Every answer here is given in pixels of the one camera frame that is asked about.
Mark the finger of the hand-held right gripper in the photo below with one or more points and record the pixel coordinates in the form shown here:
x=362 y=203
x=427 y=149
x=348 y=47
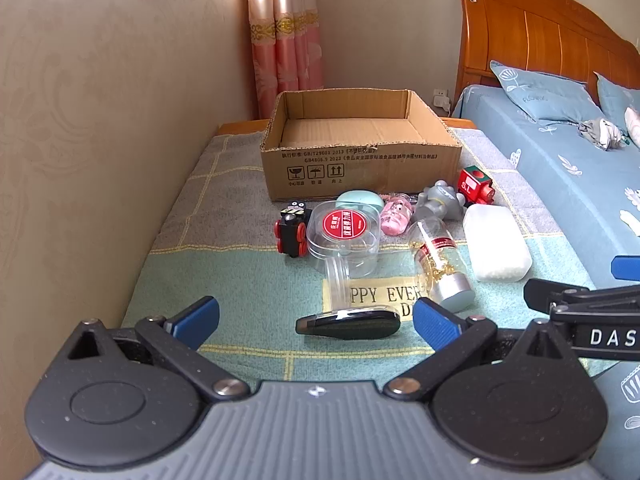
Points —
x=627 y=266
x=545 y=291

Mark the mint green oval case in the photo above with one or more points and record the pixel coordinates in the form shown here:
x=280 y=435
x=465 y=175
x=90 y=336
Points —
x=357 y=199

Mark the white wall socket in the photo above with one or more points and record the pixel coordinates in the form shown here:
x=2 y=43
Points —
x=440 y=99

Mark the cardboard box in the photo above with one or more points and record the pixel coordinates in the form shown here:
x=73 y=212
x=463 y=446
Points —
x=350 y=170

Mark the wooden headboard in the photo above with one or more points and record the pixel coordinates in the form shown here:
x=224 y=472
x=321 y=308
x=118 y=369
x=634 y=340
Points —
x=540 y=30

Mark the white plastic box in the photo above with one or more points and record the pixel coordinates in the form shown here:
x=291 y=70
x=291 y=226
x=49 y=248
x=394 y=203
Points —
x=495 y=242

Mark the blue printed bedsheet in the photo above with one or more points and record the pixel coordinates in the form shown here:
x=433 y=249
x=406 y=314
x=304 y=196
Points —
x=560 y=170

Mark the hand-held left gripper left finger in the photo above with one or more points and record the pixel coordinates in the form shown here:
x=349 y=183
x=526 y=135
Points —
x=197 y=317

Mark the plaid blanket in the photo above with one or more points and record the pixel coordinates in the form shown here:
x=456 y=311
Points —
x=225 y=260

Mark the pink pillow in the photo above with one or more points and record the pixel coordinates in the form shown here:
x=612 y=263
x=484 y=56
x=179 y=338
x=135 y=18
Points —
x=634 y=127

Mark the pink figure toy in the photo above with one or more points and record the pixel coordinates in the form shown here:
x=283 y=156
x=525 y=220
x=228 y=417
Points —
x=395 y=217

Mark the small clear plastic cup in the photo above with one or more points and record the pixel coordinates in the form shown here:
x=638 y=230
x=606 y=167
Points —
x=335 y=280

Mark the grey figure toy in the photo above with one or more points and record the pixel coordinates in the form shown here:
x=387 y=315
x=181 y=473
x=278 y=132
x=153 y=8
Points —
x=437 y=202

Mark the white paper cutouts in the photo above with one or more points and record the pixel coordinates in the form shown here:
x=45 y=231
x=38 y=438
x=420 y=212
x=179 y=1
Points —
x=631 y=224

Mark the clear jar with gold pins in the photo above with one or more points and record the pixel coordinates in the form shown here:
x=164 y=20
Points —
x=440 y=265

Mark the round clear container red label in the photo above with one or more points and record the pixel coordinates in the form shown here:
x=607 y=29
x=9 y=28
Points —
x=345 y=227

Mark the black oval device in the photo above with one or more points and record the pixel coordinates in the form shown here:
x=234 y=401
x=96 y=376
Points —
x=360 y=327

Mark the black toy train car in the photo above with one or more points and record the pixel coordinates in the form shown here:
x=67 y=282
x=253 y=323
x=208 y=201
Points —
x=290 y=232

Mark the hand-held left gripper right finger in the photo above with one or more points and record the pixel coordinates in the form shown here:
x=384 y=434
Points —
x=437 y=322

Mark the pink curtain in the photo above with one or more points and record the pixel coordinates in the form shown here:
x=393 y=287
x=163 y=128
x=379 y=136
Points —
x=285 y=35

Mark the blue pillow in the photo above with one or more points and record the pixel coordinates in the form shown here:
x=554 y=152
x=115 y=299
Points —
x=617 y=97
x=540 y=92

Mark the red toy train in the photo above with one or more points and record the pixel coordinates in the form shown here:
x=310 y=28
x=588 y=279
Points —
x=475 y=185

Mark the crumpled grey cloth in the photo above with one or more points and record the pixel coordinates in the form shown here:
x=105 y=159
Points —
x=600 y=132

